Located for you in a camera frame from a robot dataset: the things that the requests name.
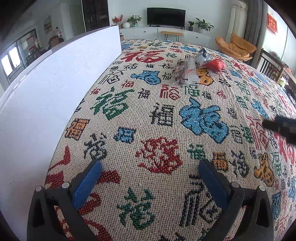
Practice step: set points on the green potted plant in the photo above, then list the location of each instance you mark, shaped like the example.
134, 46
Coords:
203, 26

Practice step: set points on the small wooden bench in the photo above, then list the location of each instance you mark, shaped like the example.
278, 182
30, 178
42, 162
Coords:
172, 36

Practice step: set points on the red snack packet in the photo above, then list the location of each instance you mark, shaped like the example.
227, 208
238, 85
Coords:
216, 65

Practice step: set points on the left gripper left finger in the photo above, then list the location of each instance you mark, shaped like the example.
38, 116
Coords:
73, 196

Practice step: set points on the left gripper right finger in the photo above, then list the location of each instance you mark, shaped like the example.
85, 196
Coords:
226, 195

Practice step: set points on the white tv cabinet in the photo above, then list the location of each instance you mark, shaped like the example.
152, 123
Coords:
154, 33

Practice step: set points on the red wall hanging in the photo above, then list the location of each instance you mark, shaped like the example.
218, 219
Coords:
271, 24

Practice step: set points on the dark wooden chair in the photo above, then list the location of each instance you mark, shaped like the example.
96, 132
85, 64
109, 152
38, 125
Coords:
269, 65

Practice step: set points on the white storage box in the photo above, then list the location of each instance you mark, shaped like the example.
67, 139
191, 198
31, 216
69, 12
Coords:
35, 110

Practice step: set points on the white blue triangular packet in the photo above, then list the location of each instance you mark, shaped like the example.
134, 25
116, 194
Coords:
202, 57

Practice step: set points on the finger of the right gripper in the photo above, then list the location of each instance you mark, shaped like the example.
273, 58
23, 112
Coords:
287, 133
284, 122

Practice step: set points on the orange lounge chair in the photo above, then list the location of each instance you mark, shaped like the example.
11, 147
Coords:
238, 47

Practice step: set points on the patterned woven table cloth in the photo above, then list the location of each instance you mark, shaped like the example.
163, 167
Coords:
150, 134

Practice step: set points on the clear brown snack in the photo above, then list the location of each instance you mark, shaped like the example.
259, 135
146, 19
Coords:
186, 72

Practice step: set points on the black flat television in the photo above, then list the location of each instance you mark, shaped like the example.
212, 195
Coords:
166, 17

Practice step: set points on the grey curtain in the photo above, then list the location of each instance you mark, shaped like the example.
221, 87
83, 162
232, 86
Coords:
256, 22

